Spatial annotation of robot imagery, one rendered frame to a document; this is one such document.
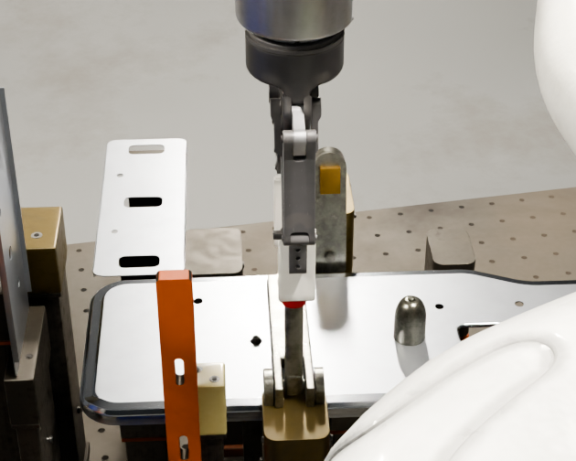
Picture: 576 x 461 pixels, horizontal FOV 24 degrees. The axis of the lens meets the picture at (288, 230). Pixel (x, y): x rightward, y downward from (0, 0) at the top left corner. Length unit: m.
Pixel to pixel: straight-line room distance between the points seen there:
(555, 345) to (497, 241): 1.60
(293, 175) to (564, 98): 0.35
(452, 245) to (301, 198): 0.53
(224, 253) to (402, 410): 1.07
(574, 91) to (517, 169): 2.89
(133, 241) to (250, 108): 2.33
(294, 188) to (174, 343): 0.21
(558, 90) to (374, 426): 0.29
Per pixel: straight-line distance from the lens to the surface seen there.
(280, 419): 1.19
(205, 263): 1.50
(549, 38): 0.73
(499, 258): 2.01
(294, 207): 1.01
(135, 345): 1.36
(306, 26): 0.96
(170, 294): 1.11
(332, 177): 1.43
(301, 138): 0.98
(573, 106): 0.68
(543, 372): 0.44
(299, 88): 0.99
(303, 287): 1.09
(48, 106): 3.88
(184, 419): 1.20
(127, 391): 1.31
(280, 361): 1.22
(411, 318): 1.33
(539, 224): 2.09
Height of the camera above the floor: 1.85
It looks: 34 degrees down
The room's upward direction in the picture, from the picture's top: straight up
